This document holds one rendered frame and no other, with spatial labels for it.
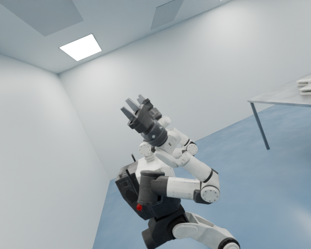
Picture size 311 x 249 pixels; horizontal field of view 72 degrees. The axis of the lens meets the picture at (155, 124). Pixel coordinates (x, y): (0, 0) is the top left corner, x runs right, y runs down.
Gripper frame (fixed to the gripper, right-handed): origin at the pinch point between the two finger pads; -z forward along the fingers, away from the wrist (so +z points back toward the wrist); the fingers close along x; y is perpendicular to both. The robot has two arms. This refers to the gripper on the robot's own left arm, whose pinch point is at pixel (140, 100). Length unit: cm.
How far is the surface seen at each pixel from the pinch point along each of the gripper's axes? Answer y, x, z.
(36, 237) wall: 116, -117, 20
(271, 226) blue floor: -51, -63, 157
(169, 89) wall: -242, -304, -81
